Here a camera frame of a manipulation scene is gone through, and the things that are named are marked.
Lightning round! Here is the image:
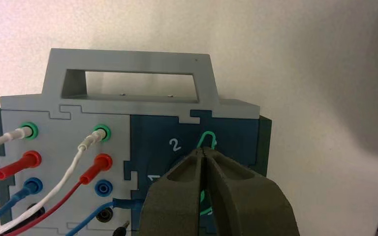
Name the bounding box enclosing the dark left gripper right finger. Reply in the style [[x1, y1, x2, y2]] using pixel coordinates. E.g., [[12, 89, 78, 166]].
[[204, 148, 301, 236]]

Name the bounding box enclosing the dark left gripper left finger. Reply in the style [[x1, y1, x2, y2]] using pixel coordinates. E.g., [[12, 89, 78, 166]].
[[139, 148, 205, 236]]

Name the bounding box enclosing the dark green rotary knob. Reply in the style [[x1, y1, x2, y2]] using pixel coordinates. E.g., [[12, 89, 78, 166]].
[[169, 131, 218, 217]]

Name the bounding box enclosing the grey teal modular control box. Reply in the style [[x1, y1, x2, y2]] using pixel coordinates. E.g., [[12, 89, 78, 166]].
[[0, 48, 272, 236]]

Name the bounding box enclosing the black banana plug cable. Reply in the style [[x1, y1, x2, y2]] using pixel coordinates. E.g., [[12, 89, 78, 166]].
[[0, 203, 131, 236]]

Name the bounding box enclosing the blue banana plug cable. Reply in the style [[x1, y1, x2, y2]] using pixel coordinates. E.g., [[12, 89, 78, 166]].
[[0, 177, 144, 236]]

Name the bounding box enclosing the red banana plug cable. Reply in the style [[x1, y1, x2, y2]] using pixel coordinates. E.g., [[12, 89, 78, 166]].
[[0, 150, 113, 236]]

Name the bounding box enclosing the grey box handle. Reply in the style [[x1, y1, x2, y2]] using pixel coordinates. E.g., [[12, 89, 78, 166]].
[[41, 48, 221, 106]]

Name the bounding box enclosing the white banana plug cable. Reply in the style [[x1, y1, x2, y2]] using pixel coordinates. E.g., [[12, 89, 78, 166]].
[[0, 125, 109, 236]]

